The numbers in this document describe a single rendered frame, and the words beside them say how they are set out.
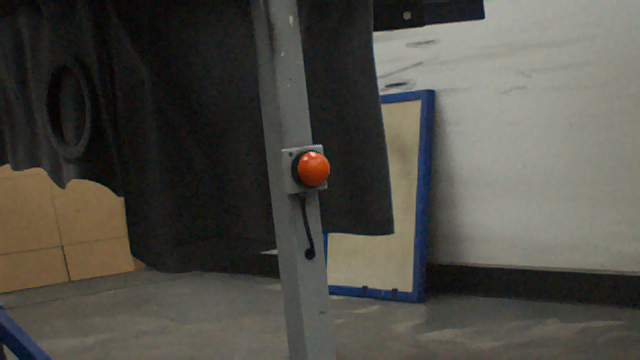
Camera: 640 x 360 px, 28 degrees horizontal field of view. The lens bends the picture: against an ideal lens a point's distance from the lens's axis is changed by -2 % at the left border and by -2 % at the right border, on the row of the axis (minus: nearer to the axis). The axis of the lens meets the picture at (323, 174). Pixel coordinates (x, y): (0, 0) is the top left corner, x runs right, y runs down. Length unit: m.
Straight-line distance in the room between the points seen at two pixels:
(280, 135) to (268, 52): 0.09
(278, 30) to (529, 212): 2.93
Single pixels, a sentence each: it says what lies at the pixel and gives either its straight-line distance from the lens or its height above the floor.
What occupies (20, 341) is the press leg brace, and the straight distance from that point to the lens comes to 2.92.
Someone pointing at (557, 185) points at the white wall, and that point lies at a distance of 4.20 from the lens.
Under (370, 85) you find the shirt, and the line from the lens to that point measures 1.87.
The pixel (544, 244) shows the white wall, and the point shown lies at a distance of 4.28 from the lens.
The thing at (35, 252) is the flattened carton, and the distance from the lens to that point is 6.43.
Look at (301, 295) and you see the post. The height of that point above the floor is 0.51.
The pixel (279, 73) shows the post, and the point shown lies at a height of 0.76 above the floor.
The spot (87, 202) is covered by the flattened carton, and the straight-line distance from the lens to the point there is 6.58.
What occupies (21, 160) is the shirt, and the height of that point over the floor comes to 0.69.
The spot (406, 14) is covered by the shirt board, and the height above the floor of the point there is 0.90.
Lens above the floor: 0.72
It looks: 3 degrees down
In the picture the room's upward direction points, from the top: 6 degrees counter-clockwise
